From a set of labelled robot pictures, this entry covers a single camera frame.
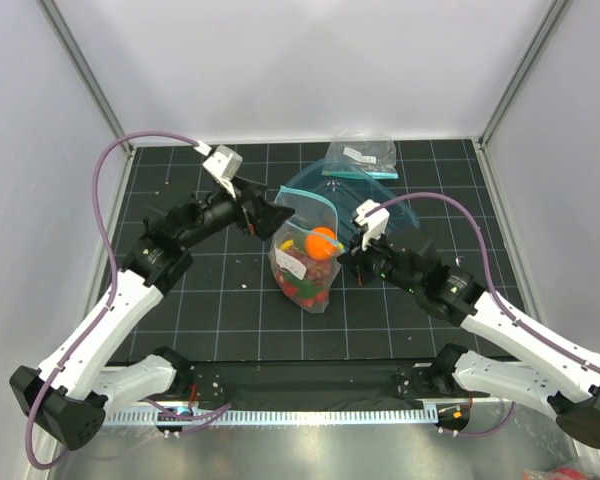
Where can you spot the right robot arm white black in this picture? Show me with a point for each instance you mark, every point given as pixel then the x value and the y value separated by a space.
pixel 553 375

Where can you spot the yellow lemon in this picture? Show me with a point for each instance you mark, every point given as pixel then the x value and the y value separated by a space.
pixel 287 245

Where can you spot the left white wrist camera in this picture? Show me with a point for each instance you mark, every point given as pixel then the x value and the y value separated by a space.
pixel 221 163

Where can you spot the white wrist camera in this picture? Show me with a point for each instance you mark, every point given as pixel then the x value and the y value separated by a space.
pixel 221 163
pixel 371 220

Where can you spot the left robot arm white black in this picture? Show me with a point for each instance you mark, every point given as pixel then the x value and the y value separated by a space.
pixel 68 395

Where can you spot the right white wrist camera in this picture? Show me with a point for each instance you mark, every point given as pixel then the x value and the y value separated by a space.
pixel 371 220

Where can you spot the black grid mat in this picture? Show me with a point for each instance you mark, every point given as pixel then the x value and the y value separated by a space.
pixel 228 305

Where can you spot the orange fruit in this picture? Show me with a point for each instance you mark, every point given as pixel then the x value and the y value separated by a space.
pixel 321 244

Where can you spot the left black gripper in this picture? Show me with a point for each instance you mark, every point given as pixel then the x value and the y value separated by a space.
pixel 269 218

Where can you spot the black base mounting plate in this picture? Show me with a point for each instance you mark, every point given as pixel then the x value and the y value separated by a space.
pixel 315 385

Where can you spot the clear zip top bag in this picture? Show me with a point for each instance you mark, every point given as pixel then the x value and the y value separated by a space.
pixel 304 250

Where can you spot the red cherry fruit cluster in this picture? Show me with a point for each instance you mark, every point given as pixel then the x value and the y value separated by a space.
pixel 303 292

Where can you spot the teal plastic tray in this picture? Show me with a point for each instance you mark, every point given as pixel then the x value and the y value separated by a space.
pixel 345 185

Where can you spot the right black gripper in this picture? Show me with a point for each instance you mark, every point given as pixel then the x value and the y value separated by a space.
pixel 356 261

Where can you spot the slotted white cable duct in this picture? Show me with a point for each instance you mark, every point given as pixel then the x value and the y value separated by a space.
pixel 150 416

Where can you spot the purple grape bunch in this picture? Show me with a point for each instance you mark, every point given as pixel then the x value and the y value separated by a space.
pixel 303 267

